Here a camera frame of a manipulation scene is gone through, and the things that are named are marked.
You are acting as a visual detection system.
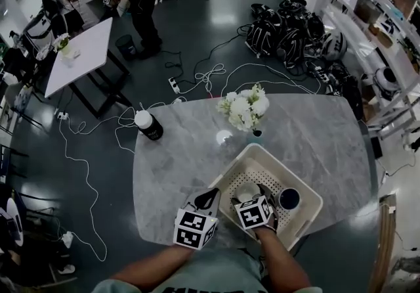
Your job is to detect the white flower bouquet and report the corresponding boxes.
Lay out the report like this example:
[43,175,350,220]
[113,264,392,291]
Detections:
[216,82,271,133]

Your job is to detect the person's grey-green shirt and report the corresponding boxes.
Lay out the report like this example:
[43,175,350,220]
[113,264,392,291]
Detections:
[91,246,324,293]

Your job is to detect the small glass vase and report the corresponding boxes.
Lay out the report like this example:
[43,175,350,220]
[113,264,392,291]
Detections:
[247,127,265,148]

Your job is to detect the dark blue cup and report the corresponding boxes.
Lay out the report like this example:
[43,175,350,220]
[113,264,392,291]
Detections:
[278,187,301,211]

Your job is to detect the person's right forearm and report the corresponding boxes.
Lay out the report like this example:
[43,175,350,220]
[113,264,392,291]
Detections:
[253,227,312,290]

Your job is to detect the wooden chair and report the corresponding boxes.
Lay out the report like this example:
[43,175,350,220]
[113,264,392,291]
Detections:
[376,192,398,293]

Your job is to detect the white cup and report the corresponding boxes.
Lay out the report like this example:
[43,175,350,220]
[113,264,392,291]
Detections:
[234,181,262,204]

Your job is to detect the black waste bin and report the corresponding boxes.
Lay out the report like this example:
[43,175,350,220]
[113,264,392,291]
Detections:
[114,34,137,62]

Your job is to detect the person's left forearm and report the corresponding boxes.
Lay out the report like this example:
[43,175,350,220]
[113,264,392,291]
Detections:
[110,244,195,286]

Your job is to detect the white helmet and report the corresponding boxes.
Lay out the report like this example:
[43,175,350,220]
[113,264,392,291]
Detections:
[319,30,348,61]

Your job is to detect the white shelving unit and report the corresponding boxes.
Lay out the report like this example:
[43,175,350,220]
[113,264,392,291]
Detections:
[323,0,420,141]

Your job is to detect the small potted white flowers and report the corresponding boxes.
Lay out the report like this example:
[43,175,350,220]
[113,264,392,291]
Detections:
[51,32,72,58]

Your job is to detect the long white cable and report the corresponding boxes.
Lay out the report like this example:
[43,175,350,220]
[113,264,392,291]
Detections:
[58,101,184,263]

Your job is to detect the pile of black backpacks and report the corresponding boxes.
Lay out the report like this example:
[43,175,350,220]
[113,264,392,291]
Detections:
[244,0,326,71]

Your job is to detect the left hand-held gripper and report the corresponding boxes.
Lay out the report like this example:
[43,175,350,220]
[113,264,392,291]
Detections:
[173,187,221,250]

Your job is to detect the white table with black legs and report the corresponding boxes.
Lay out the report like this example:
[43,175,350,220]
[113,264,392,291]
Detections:
[43,16,132,119]

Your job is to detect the black bottle with white lid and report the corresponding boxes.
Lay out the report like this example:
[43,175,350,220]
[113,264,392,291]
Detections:
[134,109,165,142]

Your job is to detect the cream perforated plastic basket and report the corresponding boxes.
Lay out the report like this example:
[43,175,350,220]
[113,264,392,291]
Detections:
[207,143,324,252]

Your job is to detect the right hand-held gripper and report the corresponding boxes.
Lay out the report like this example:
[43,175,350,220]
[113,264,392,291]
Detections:
[233,183,280,232]

